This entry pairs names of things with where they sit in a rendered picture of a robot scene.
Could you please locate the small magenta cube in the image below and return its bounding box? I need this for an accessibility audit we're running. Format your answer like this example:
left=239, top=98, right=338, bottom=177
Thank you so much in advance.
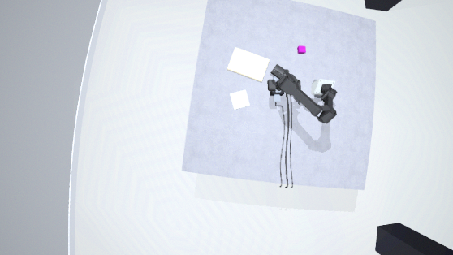
left=297, top=45, right=306, bottom=54

